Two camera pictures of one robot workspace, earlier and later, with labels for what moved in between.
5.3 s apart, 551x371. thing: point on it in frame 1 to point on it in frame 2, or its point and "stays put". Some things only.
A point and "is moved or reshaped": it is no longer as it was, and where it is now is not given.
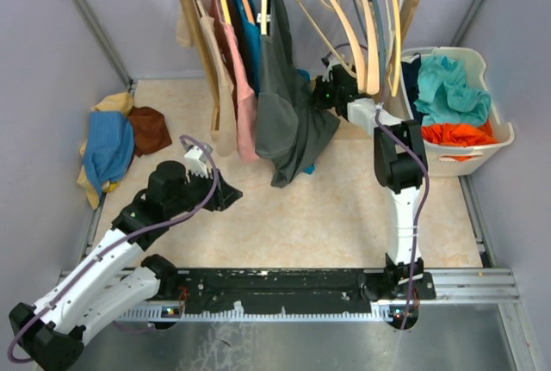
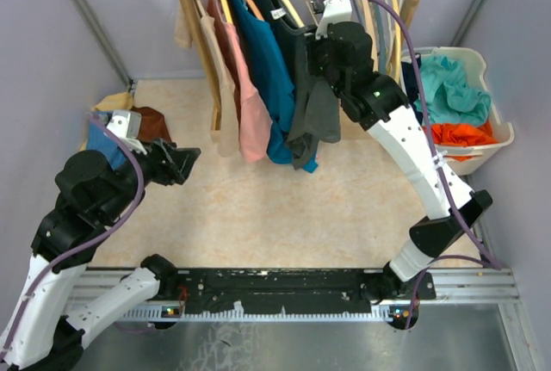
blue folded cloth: [109, 147] stays put
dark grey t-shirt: [289, 128] is moved or reshaped
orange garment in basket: [459, 134] stays put
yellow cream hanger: [398, 47] stays put
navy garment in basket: [411, 70] stays put
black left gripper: [223, 196] to [179, 161]
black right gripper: [316, 97] to [312, 46]
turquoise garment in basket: [445, 95] stays put
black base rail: [297, 290] stays put
